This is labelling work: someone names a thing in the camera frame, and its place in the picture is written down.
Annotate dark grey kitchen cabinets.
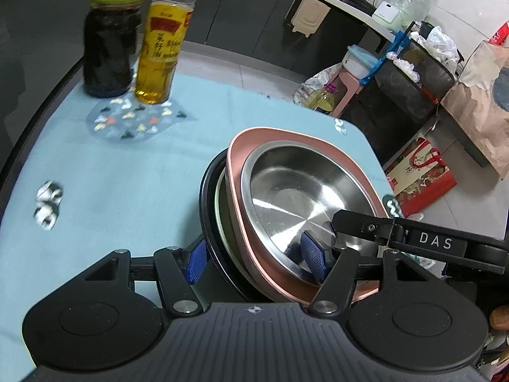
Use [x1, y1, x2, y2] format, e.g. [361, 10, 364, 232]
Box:
[0, 0, 382, 100]

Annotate stainless steel bowl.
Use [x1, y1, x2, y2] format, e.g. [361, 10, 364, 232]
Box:
[240, 140, 384, 283]

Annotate dark vinegar bottle green label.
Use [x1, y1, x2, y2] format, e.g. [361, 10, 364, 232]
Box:
[82, 0, 152, 98]

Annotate large cooking oil jug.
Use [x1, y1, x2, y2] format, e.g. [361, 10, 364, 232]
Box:
[308, 83, 338, 113]

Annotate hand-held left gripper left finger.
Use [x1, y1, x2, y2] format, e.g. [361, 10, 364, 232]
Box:
[80, 237, 208, 319]

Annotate beige hanging bin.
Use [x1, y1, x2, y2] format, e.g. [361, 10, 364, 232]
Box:
[285, 0, 329, 38]

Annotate white container blue lid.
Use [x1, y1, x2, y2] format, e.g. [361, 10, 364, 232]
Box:
[343, 45, 378, 80]

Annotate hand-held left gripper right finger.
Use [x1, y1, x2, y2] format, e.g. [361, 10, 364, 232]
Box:
[300, 231, 438, 319]

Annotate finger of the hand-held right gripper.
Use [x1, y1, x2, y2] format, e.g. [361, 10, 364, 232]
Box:
[331, 209, 404, 255]

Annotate patterned plastic bag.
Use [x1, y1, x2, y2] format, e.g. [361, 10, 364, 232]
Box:
[293, 67, 338, 114]

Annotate black round bowl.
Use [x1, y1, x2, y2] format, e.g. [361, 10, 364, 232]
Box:
[199, 153, 275, 303]

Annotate green plate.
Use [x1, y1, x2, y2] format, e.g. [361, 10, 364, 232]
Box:
[215, 171, 255, 279]

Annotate pink plastic stool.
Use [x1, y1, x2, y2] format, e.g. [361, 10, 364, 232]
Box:
[334, 69, 364, 114]

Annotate printed beige bag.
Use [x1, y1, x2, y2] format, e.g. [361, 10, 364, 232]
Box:
[441, 22, 509, 170]

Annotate red gift bag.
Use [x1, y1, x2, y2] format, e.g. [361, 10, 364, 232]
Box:
[384, 133, 458, 217]

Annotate pink square bowl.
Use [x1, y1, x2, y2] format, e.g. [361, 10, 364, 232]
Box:
[226, 126, 388, 303]

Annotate person's right hand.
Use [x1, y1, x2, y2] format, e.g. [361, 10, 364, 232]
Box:
[489, 304, 509, 331]

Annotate yellow oil bottle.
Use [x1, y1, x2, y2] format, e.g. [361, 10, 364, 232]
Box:
[134, 0, 201, 105]

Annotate white plastic bag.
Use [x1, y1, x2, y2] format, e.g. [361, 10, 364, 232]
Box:
[392, 58, 422, 82]
[411, 26, 462, 72]

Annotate black mesh rack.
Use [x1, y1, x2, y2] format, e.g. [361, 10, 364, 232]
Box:
[346, 34, 458, 164]

